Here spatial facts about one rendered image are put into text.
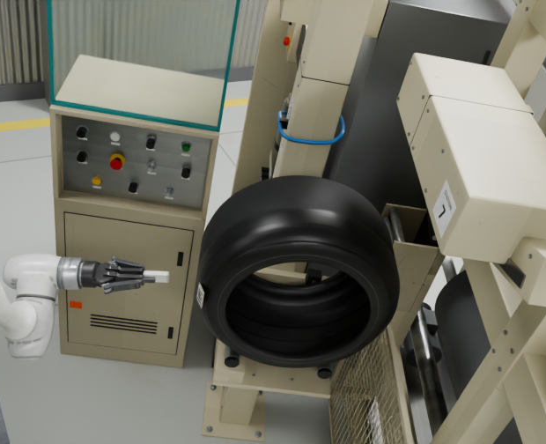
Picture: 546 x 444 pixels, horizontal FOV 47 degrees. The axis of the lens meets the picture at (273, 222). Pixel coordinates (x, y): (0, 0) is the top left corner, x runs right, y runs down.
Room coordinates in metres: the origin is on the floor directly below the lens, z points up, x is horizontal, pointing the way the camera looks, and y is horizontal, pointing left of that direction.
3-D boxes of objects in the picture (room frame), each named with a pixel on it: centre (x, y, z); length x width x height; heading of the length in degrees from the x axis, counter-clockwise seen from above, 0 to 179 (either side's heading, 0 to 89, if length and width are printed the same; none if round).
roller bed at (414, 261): (1.63, -0.44, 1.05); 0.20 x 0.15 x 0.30; 9
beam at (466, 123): (1.28, -0.41, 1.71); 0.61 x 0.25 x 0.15; 9
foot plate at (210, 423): (1.61, -0.04, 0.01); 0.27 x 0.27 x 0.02; 9
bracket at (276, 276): (1.53, -0.07, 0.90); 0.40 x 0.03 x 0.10; 99
